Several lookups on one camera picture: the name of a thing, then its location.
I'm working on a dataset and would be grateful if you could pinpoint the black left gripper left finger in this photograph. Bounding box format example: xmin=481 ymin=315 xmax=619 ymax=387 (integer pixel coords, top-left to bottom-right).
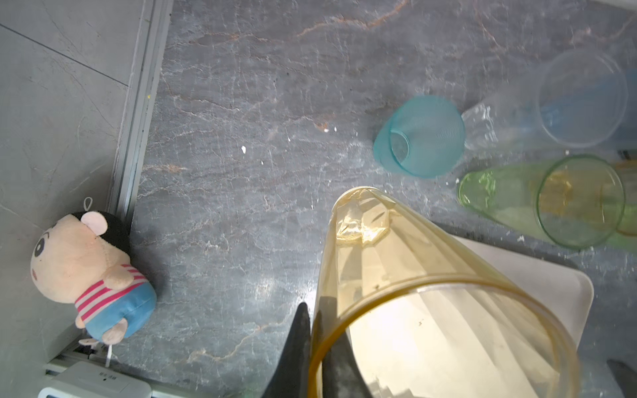
xmin=262 ymin=303 xmax=311 ymax=398

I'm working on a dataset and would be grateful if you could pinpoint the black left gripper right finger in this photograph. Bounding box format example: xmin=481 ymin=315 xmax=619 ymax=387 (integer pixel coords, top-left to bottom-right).
xmin=606 ymin=359 xmax=637 ymax=398

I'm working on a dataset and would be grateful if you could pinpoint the beige plastic tray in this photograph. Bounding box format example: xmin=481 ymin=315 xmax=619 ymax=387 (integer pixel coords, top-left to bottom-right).
xmin=456 ymin=236 xmax=595 ymax=345

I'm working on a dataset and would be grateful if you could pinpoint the tall amber plastic cup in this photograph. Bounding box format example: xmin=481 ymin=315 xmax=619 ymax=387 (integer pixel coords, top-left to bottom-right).
xmin=308 ymin=187 xmax=580 ymax=397

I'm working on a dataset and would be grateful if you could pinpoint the tall green plastic cup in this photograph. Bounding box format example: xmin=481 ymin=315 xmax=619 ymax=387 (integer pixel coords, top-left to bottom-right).
xmin=458 ymin=154 xmax=626 ymax=250

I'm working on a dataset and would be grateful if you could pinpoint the clear plastic cup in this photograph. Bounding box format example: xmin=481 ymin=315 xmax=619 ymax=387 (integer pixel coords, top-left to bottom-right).
xmin=462 ymin=50 xmax=629 ymax=151

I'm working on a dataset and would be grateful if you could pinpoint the short amber plastic cup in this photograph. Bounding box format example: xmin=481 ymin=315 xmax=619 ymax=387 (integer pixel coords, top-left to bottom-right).
xmin=602 ymin=160 xmax=636 ymax=238

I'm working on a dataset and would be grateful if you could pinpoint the white digital timer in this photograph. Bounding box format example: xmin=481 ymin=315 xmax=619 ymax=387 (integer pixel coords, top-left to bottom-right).
xmin=38 ymin=363 xmax=153 ymax=398

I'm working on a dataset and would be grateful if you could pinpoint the pink boy plush doll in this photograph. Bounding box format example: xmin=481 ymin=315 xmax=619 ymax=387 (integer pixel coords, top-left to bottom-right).
xmin=30 ymin=197 xmax=157 ymax=346

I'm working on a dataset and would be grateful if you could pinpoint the teal plastic cup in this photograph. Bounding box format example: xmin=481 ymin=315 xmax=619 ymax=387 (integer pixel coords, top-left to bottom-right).
xmin=373 ymin=96 xmax=465 ymax=179

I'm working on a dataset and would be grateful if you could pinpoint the blue plastic cup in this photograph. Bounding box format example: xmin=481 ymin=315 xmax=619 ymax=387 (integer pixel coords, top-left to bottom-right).
xmin=540 ymin=69 xmax=636 ymax=150

